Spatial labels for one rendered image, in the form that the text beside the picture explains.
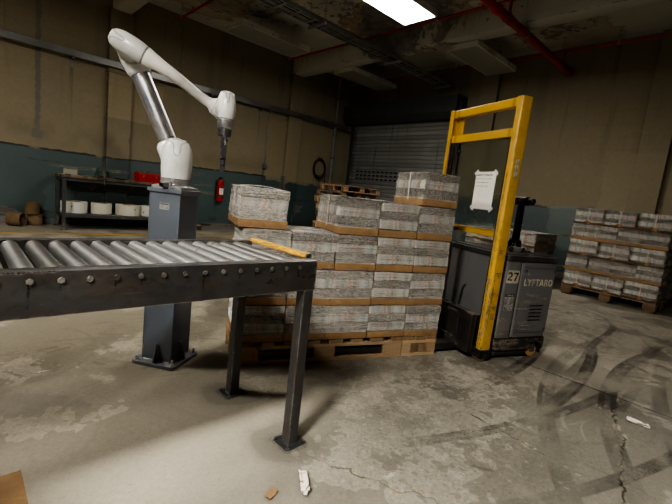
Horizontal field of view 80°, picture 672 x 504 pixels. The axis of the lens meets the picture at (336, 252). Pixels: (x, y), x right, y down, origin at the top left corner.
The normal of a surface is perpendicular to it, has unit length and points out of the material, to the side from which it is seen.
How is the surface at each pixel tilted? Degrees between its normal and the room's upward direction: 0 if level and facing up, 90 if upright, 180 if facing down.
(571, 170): 90
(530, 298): 90
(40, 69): 90
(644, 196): 90
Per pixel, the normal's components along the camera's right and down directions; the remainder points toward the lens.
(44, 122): 0.68, 0.18
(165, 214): -0.20, 0.11
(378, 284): 0.37, 0.17
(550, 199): -0.73, 0.01
